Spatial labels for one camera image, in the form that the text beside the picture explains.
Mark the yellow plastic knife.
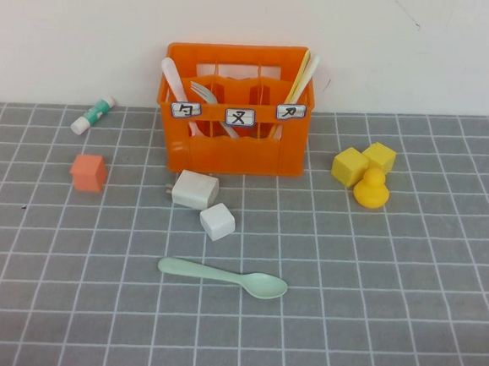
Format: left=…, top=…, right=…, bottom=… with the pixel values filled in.
left=268, top=45, right=313, bottom=140

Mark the grey checked tablecloth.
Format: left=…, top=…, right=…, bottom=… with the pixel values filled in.
left=0, top=76, right=489, bottom=366

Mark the grey plastic fork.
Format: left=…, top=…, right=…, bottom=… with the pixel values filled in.
left=186, top=80, right=245, bottom=141

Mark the yellow rubber duck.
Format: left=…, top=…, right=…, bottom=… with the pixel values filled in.
left=351, top=166, right=393, bottom=211

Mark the mint green plastic spoon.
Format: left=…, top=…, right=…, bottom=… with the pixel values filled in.
left=155, top=255, right=291, bottom=303

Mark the salmon orange foam cube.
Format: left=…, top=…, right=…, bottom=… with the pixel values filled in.
left=68, top=153, right=110, bottom=195

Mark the white power adapter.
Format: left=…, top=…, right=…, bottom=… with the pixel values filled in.
left=164, top=167, right=222, bottom=212

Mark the yellow foam cube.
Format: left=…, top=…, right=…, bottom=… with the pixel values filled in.
left=329, top=145, right=372, bottom=190
left=361, top=140, right=399, bottom=176

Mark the orange plastic cutlery holder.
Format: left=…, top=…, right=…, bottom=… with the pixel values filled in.
left=150, top=35, right=322, bottom=184

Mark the white green glue stick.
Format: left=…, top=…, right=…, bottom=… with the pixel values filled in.
left=68, top=93, right=117, bottom=139

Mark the pink plastic spoon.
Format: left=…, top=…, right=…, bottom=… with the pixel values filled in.
left=155, top=56, right=211, bottom=139

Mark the white foam cube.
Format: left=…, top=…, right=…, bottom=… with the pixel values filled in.
left=198, top=201, right=239, bottom=244

